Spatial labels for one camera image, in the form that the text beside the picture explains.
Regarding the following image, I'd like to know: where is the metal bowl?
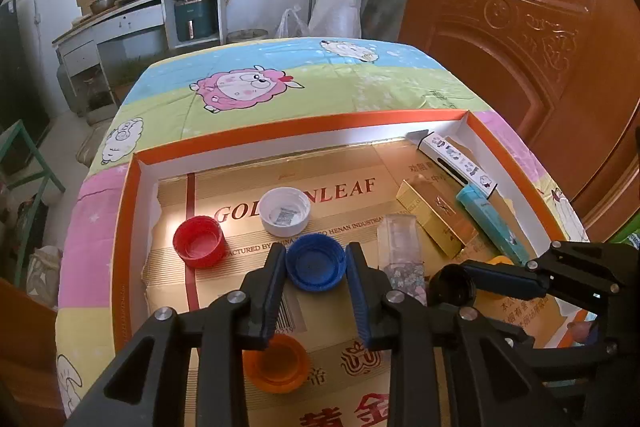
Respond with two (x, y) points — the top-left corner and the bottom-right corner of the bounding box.
(89, 0), (126, 15)

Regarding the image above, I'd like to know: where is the white bottle cap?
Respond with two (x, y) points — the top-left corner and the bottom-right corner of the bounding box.
(259, 188), (311, 238)

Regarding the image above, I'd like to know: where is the blue bottle cap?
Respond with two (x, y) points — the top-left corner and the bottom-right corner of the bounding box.
(285, 234), (348, 292)

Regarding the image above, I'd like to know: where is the brown wooden furniture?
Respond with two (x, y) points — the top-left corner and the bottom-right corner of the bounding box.
(0, 279), (66, 427)

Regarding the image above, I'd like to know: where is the woven basket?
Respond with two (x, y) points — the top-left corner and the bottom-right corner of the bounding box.
(227, 28), (268, 44)

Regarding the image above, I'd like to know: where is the pastel sheep printed blanket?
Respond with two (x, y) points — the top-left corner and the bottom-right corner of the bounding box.
(55, 37), (591, 418)

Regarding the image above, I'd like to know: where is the orange bottle cap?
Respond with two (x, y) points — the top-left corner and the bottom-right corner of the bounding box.
(242, 334), (311, 394)

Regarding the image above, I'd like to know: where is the dark green board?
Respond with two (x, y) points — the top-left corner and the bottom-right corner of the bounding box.
(0, 2), (51, 132)

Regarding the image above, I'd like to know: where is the gold carton box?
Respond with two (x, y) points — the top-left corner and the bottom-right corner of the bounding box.
(396, 179), (480, 259)

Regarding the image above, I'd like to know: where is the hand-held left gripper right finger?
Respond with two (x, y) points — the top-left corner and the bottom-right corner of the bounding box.
(346, 242), (576, 427)

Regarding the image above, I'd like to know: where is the black bottle cap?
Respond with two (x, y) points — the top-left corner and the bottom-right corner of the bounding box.
(429, 264), (478, 308)

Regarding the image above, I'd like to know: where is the grey kitchen counter cabinet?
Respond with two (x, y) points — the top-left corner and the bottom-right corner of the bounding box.
(52, 0), (231, 118)

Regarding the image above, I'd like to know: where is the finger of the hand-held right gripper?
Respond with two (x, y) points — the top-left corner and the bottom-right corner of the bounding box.
(462, 259), (628, 375)
(526, 240), (640, 308)

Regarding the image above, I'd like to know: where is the orange rimmed cardboard tray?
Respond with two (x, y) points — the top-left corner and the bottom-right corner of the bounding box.
(111, 109), (571, 427)

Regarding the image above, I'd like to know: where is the red bottle cap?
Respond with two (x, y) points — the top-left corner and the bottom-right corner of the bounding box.
(172, 216), (224, 269)

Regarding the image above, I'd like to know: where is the white cloth bag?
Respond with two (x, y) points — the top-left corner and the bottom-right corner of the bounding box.
(27, 247), (63, 295)

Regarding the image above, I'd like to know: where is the green metal frame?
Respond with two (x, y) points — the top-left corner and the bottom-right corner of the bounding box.
(0, 119), (66, 288)

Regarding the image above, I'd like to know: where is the clear plastic bag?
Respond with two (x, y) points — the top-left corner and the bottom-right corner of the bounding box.
(275, 7), (311, 40)

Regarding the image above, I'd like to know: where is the long white printed box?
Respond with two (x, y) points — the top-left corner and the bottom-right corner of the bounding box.
(407, 129), (498, 200)

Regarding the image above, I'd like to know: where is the teal tube box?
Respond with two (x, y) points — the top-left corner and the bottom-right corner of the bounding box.
(455, 184), (531, 265)

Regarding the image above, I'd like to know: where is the teal air fryer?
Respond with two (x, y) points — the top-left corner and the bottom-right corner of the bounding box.
(174, 0), (217, 42)

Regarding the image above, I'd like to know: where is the clear floral spray bottle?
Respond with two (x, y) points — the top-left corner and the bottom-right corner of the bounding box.
(377, 214), (428, 305)

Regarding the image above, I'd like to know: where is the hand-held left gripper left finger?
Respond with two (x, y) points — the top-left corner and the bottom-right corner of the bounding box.
(65, 243), (287, 427)

